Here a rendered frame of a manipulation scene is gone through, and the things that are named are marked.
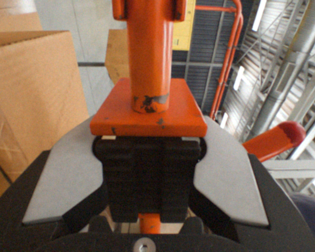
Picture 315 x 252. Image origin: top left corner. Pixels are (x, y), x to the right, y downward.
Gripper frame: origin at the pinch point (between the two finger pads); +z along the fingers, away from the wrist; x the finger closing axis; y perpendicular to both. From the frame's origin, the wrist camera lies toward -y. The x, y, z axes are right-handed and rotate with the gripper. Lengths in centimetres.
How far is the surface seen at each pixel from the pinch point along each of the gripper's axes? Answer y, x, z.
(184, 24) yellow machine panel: -15, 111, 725
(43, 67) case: -1.6, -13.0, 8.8
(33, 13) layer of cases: -11, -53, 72
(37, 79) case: -0.6, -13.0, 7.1
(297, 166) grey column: 118, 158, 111
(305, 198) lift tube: 17.8, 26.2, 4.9
